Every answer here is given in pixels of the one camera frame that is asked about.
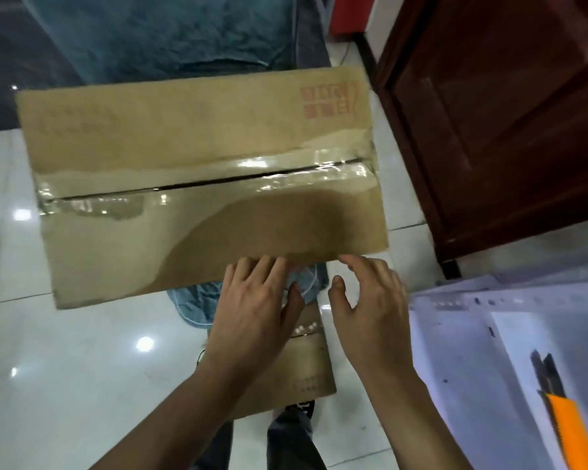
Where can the person's right hand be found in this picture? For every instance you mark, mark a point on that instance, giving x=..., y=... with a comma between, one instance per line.
x=377, y=323

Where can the person's left hand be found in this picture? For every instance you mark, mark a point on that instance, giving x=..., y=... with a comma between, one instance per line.
x=255, y=323

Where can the white metal shelving rack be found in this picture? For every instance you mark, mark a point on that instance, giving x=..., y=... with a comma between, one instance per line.
x=470, y=367

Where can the large brown cardboard box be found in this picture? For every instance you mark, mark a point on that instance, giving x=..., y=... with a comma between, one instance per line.
x=196, y=132

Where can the orange utility knife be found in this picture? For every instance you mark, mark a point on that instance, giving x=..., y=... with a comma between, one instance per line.
x=573, y=435

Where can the person's left forearm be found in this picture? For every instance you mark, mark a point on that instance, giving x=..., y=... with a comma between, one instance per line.
x=172, y=426

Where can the person's grey trouser legs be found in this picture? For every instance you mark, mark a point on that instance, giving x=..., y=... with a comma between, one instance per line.
x=294, y=445

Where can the small printed brown carton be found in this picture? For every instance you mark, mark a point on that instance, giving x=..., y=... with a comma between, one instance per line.
x=309, y=372

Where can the black and white sneaker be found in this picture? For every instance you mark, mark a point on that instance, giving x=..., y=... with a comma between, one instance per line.
x=305, y=409

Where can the dark wooden door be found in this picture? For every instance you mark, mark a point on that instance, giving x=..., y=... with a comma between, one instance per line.
x=499, y=122

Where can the teal fabric chair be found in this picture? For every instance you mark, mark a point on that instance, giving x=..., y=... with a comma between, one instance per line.
x=157, y=34

